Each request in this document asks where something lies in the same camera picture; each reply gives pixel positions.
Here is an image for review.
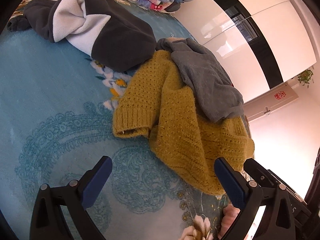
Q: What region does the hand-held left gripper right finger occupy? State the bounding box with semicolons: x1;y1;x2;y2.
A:
214;157;298;240

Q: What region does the white and black wardrobe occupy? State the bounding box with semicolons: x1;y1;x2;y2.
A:
172;0;320;103

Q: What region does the teal floral blanket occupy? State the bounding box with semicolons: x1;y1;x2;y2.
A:
0;0;253;240

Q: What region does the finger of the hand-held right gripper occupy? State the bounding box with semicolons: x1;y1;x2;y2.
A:
243;158;279;192

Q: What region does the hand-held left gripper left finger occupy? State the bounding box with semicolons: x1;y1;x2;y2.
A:
29;156;113;240

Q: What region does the dark grey fleece garment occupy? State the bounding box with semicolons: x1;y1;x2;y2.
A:
7;0;157;72

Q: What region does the pink fleece garment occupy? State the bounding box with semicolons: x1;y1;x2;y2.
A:
219;204;242;240

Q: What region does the green hanging plant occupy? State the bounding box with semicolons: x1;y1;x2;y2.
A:
297;69;314;88

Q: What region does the dark grey pillow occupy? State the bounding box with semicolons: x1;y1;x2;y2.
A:
164;2;185;13

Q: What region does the mustard knitted sweater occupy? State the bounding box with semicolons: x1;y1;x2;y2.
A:
112;50;255;196

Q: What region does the grey knitted sweater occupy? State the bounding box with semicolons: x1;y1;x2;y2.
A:
155;38;244;123

